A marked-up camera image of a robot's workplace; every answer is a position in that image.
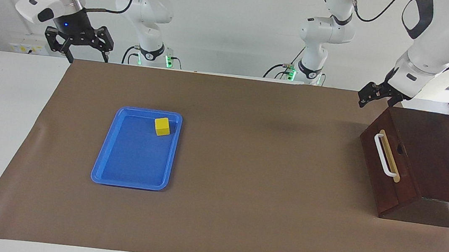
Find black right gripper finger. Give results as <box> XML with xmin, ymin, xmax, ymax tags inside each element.
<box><xmin>59</xmin><ymin>39</ymin><xmax>76</xmax><ymax>64</ymax></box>
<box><xmin>97</xmin><ymin>44</ymin><xmax>112</xmax><ymax>64</ymax></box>

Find wooden drawer with white handle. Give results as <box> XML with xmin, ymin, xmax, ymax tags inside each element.
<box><xmin>351</xmin><ymin>105</ymin><xmax>432</xmax><ymax>223</ymax></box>

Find yellow cube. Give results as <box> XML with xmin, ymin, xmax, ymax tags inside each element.
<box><xmin>152</xmin><ymin>116</ymin><xmax>173</xmax><ymax>138</ymax></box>

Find dark wooden drawer cabinet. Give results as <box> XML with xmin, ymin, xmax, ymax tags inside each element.
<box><xmin>375</xmin><ymin>106</ymin><xmax>449</xmax><ymax>228</ymax></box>

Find blue plastic tray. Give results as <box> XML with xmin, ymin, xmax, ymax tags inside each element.
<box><xmin>89</xmin><ymin>103</ymin><xmax>184</xmax><ymax>193</ymax></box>

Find brown paper table mat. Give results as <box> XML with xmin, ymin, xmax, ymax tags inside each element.
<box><xmin>0</xmin><ymin>49</ymin><xmax>449</xmax><ymax>252</ymax></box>

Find black right base cable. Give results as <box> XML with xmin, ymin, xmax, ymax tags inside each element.
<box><xmin>121</xmin><ymin>44</ymin><xmax>142</xmax><ymax>66</ymax></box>

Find black base cable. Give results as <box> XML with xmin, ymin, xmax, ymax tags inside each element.
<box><xmin>262</xmin><ymin>42</ymin><xmax>307</xmax><ymax>83</ymax></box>
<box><xmin>121</xmin><ymin>44</ymin><xmax>142</xmax><ymax>66</ymax></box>

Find white wall power socket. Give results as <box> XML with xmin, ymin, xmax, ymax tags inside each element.
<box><xmin>8</xmin><ymin>37</ymin><xmax>65</xmax><ymax>58</ymax></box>

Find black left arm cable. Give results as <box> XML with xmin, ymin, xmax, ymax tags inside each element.
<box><xmin>346</xmin><ymin>0</ymin><xmax>402</xmax><ymax>26</ymax></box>

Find black left base cable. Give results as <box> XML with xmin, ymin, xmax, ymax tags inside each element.
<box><xmin>262</xmin><ymin>42</ymin><xmax>307</xmax><ymax>83</ymax></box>

